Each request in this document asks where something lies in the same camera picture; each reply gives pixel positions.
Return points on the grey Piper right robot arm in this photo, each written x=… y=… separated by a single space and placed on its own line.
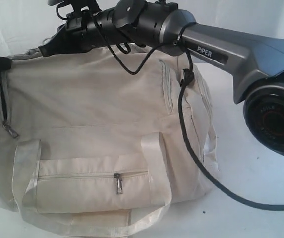
x=255 y=62

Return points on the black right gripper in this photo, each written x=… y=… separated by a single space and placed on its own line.
x=83 y=30

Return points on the cream duffel bag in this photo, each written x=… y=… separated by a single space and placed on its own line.
x=88 y=150

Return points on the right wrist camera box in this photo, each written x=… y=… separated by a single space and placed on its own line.
x=76 y=4

